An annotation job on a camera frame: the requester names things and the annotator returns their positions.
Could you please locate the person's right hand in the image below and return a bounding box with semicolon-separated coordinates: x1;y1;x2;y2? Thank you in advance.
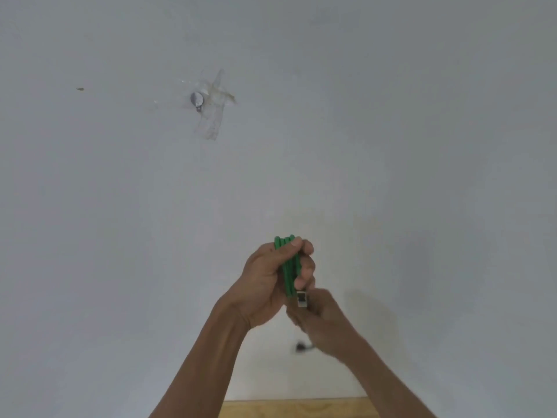
286;287;368;363

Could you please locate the person's left hand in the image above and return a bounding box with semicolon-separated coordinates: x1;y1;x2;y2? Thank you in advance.
217;237;316;331

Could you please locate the green cable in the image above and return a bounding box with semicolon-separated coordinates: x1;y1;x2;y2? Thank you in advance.
274;235;316;355

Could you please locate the person's left forearm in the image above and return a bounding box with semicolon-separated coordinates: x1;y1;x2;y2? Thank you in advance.
149;300;251;418

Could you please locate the person's right forearm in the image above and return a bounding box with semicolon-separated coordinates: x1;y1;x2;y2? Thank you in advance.
343;339;438;418

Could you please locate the taped wall hook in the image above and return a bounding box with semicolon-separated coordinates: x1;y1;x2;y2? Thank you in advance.
152;68;239;141

